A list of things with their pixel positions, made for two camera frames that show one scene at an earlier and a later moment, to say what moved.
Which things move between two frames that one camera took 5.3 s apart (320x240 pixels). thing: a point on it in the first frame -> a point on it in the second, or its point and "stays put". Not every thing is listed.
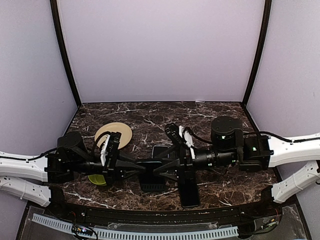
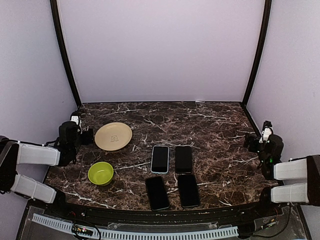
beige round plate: (126, 136) stays put
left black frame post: (63, 45) stays put
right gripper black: (183, 162) -> (249, 139)
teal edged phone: (149, 166) -> (157, 193)
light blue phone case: (159, 151) stays put
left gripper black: (112, 162) -> (86, 140)
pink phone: (160, 152) stays put
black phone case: (149, 181) -> (157, 193)
